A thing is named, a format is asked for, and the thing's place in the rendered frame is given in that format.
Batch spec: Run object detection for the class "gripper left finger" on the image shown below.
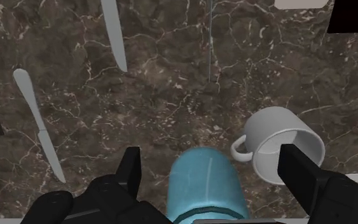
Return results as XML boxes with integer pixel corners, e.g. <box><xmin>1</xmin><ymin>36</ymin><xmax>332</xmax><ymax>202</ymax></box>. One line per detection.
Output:
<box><xmin>20</xmin><ymin>146</ymin><xmax>170</xmax><ymax>224</ymax></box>

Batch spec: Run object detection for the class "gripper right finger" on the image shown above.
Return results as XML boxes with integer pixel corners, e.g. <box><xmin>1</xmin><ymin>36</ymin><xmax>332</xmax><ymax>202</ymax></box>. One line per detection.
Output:
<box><xmin>277</xmin><ymin>143</ymin><xmax>358</xmax><ymax>224</ymax></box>

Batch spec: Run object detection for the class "light blue cylindrical cup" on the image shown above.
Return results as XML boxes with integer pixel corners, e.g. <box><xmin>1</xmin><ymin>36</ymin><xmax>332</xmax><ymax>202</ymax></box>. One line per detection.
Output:
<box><xmin>166</xmin><ymin>146</ymin><xmax>250</xmax><ymax>224</ymax></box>

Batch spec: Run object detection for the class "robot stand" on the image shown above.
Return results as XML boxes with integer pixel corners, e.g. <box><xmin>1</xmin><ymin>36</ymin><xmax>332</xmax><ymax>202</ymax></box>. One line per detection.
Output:
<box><xmin>326</xmin><ymin>0</ymin><xmax>358</xmax><ymax>34</ymax></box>

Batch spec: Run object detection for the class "white flat object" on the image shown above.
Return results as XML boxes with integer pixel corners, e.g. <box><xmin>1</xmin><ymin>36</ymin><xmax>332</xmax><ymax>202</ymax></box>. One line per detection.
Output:
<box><xmin>273</xmin><ymin>0</ymin><xmax>329</xmax><ymax>10</ymax></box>

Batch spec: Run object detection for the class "white mug with handle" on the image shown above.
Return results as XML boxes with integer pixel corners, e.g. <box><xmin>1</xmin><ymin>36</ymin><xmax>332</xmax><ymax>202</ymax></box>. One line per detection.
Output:
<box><xmin>230</xmin><ymin>106</ymin><xmax>326</xmax><ymax>186</ymax></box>

